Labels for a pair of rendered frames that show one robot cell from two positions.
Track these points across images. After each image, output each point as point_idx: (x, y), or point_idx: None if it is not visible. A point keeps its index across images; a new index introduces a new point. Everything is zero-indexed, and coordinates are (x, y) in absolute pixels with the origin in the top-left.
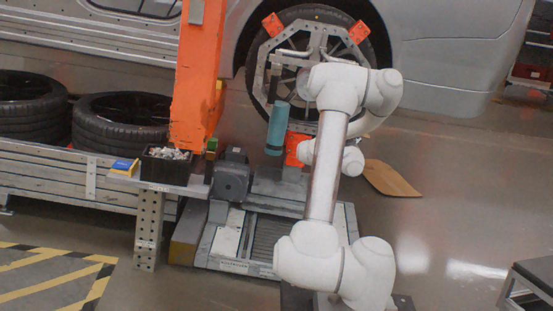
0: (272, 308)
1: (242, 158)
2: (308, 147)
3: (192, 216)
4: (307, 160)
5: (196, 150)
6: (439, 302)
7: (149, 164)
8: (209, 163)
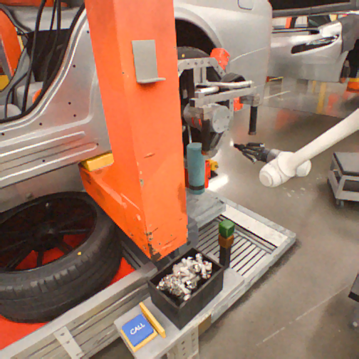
0: (289, 301)
1: None
2: (279, 172)
3: None
4: (280, 183)
5: (182, 241)
6: (309, 214)
7: (187, 308)
8: (229, 248)
